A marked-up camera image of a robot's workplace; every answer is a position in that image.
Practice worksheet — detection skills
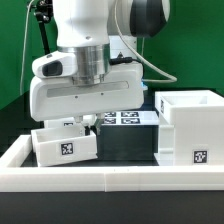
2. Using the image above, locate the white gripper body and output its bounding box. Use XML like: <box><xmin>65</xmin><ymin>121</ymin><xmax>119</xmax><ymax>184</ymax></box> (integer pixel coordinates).
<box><xmin>30</xmin><ymin>63</ymin><xmax>144</xmax><ymax>121</ymax></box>

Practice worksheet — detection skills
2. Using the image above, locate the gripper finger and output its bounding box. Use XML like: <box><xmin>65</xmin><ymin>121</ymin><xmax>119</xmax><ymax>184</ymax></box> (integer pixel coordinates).
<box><xmin>95</xmin><ymin>113</ymin><xmax>105</xmax><ymax>134</ymax></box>
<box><xmin>75</xmin><ymin>116</ymin><xmax>90</xmax><ymax>136</ymax></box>

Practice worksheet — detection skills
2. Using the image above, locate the white drawer box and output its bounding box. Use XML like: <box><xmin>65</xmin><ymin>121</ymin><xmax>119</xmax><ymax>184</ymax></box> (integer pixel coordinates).
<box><xmin>44</xmin><ymin>115</ymin><xmax>96</xmax><ymax>128</ymax></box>
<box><xmin>31</xmin><ymin>126</ymin><xmax>97</xmax><ymax>167</ymax></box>

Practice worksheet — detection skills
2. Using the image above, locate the white drawer cabinet frame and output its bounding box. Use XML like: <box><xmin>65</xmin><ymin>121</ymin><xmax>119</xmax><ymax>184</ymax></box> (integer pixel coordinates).
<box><xmin>154</xmin><ymin>90</ymin><xmax>224</xmax><ymax>166</ymax></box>

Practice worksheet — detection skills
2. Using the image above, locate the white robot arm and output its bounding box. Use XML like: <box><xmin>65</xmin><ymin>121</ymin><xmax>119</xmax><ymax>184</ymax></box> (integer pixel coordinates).
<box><xmin>30</xmin><ymin>0</ymin><xmax>170</xmax><ymax>121</ymax></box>

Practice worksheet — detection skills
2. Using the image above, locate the white fiducial marker plate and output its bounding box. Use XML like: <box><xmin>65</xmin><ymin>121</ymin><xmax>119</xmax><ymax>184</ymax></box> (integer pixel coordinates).
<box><xmin>103</xmin><ymin>111</ymin><xmax>159</xmax><ymax>126</ymax></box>

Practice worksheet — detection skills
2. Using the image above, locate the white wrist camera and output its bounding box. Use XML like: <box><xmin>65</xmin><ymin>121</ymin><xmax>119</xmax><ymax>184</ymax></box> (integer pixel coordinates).
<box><xmin>32</xmin><ymin>51</ymin><xmax>78</xmax><ymax>79</ymax></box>

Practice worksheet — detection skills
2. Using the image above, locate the white hanging cable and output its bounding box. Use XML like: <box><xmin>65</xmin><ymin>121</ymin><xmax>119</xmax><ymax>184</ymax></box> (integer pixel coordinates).
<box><xmin>19</xmin><ymin>0</ymin><xmax>36</xmax><ymax>96</ymax></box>

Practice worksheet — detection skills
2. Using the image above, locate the white workspace border frame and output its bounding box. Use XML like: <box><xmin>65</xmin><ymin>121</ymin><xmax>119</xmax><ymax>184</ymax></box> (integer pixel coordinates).
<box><xmin>0</xmin><ymin>135</ymin><xmax>224</xmax><ymax>192</ymax></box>

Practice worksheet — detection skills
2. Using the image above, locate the black camera stand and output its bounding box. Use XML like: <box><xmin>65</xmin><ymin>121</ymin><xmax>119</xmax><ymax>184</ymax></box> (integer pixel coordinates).
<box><xmin>31</xmin><ymin>0</ymin><xmax>53</xmax><ymax>55</ymax></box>

